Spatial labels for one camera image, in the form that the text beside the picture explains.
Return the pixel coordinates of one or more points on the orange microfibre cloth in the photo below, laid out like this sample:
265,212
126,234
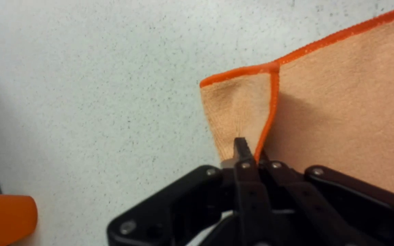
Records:
343,104

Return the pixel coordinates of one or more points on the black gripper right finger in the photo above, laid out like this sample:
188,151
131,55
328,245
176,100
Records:
343,205

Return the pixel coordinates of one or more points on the orange plastic cup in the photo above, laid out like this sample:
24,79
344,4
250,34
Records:
3,219

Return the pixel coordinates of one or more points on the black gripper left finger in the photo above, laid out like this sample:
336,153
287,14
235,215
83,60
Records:
247,196

